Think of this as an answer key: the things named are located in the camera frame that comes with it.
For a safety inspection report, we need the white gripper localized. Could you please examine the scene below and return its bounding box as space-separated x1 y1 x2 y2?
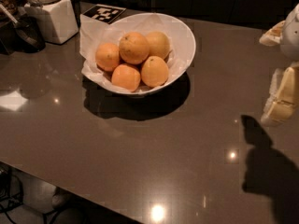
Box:
259 4 299 126

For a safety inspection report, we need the orange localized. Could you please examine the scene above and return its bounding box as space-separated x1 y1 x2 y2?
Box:
146 31 170 59
140 56 169 88
95 43 120 72
111 63 141 91
119 32 150 64

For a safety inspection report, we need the white bowl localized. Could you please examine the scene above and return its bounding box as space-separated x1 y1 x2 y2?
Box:
81 12 197 97

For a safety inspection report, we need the black white marker tag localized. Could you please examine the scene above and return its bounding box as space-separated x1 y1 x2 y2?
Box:
84 4 125 24

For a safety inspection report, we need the white paper liner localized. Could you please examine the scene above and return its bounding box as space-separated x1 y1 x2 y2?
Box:
78 13 188 94

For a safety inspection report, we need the white square jar base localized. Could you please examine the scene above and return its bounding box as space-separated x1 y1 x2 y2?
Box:
24 0 78 44

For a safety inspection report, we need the black pan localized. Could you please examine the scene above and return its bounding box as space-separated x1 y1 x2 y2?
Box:
0 4 45 52

